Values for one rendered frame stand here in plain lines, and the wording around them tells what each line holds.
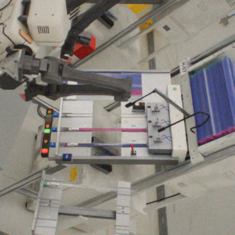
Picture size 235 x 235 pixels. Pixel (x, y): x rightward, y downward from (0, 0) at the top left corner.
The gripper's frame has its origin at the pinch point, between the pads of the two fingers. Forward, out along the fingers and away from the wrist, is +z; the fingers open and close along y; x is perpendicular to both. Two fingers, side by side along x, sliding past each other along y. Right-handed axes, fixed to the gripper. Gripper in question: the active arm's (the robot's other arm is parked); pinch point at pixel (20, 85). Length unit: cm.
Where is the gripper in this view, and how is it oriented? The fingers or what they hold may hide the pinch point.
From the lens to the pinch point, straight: 235.2
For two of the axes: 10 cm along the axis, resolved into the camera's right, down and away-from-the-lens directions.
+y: -0.3, -9.3, -3.7
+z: -8.3, -1.8, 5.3
